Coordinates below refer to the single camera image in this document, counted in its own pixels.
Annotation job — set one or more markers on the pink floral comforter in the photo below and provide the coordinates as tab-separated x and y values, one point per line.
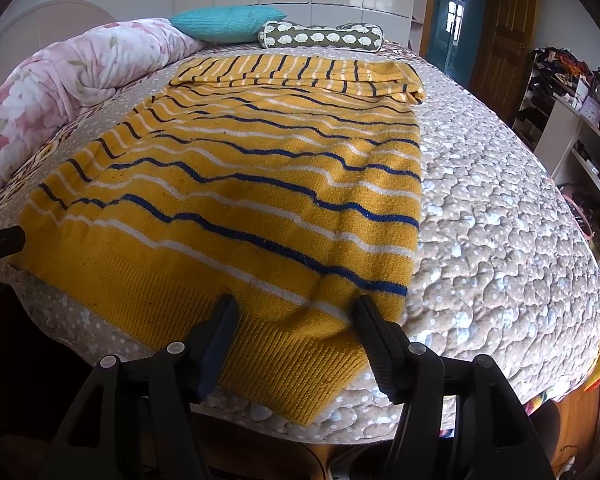
55	80

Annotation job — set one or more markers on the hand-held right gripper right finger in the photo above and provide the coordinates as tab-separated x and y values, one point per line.
380	357

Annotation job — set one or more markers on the wooden door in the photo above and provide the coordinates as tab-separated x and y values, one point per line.
505	35

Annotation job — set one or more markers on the yellow striped knit sweater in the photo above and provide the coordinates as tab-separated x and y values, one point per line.
260	185

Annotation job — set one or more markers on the green bolster pillow white print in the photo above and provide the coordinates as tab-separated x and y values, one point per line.
320	37

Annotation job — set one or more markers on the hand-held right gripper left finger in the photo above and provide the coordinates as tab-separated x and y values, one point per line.
214	360

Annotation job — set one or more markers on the cluttered dark rack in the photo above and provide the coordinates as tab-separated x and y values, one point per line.
545	80

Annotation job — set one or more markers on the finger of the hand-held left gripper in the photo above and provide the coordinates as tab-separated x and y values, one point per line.
5	242

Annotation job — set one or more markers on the beige heart-patterned quilt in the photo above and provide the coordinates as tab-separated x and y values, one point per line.
490	220

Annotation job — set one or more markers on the pale rounded headboard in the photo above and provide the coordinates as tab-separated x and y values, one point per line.
45	20

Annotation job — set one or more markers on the white shelf unit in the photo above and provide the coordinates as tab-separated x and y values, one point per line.
560	130

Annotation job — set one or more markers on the teal pillow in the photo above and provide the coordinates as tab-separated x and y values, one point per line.
225	22

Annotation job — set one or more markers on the teal glass door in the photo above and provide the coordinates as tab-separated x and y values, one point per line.
450	20

